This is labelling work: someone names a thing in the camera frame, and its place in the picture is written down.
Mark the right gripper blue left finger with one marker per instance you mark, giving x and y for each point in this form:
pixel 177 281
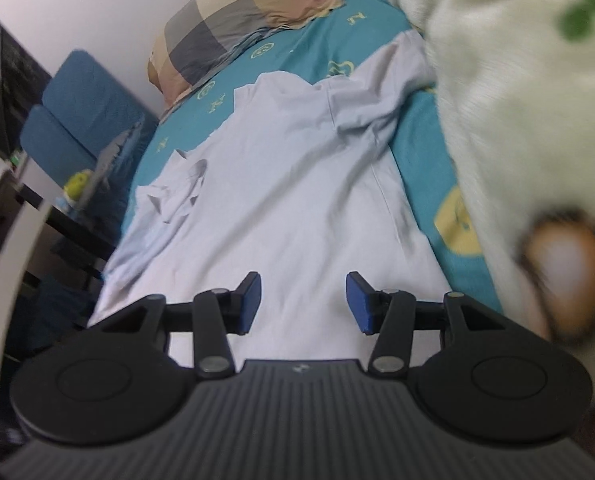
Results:
pixel 217 313

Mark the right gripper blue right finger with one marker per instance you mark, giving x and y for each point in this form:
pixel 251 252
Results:
pixel 389 315

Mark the white t-shirt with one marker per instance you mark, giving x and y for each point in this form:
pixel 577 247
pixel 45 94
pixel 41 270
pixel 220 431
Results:
pixel 300 185

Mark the green plush toy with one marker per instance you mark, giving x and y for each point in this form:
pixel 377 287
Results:
pixel 75 185

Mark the grey folded cloth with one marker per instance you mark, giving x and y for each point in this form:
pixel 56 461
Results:
pixel 106 161

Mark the white and black table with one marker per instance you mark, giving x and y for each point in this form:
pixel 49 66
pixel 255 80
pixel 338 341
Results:
pixel 20 243

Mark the blue quilted chair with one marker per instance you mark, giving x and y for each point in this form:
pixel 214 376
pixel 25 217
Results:
pixel 91 104
pixel 52 147

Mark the light green fleece blanket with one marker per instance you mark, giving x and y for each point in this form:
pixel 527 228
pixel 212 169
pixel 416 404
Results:
pixel 515 90

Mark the teal patterned bed sheet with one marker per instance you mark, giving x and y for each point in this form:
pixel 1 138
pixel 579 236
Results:
pixel 336 46

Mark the checkered pillow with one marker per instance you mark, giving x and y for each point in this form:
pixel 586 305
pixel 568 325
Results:
pixel 205 36

